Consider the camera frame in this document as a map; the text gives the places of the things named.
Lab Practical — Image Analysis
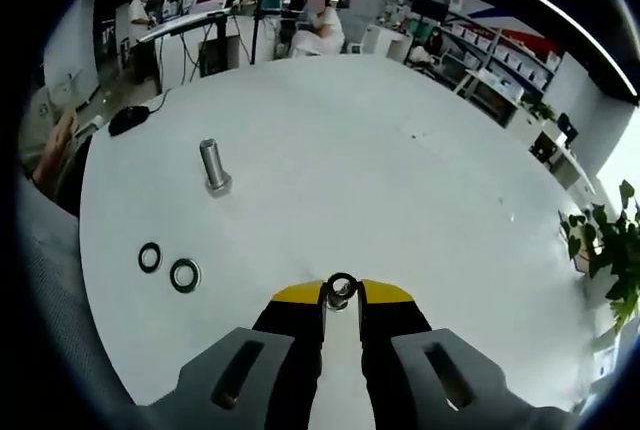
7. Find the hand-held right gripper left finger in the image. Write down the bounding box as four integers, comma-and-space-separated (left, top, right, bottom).
134, 278, 329, 430

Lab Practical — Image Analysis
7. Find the person's left hand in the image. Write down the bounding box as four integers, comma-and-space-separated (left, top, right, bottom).
32, 109, 80, 194

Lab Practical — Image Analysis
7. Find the black mouse cable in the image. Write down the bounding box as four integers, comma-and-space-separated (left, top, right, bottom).
144, 87, 174, 115

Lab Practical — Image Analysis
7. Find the white partition panel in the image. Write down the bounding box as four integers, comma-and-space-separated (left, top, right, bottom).
42, 0, 101, 106

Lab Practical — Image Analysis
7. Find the white storage shelf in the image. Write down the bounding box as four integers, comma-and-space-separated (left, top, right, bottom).
444, 9, 564, 101

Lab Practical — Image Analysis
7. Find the white standing desk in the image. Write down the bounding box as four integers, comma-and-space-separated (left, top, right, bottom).
137, 7, 251, 86

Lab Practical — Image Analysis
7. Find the grey mesh office chair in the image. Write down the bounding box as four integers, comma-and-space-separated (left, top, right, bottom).
19, 184, 146, 421

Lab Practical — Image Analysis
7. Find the black screen on stand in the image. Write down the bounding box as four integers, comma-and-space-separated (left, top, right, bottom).
410, 0, 450, 26

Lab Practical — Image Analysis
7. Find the small black washer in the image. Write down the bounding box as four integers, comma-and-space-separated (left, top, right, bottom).
325, 272, 359, 297

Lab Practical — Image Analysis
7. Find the large black washer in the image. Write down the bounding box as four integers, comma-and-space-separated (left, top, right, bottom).
168, 258, 202, 295
138, 242, 163, 273

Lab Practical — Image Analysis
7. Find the black computer mouse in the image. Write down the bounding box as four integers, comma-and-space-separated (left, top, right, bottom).
108, 105, 151, 138

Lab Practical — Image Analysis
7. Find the large threaded metal stud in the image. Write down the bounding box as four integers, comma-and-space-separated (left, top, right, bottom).
198, 137, 234, 199

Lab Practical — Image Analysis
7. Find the green potted plant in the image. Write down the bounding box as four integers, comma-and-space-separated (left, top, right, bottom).
558, 179, 640, 336

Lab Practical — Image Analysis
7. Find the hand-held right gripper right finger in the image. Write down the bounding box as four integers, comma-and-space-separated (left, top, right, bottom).
355, 278, 569, 430

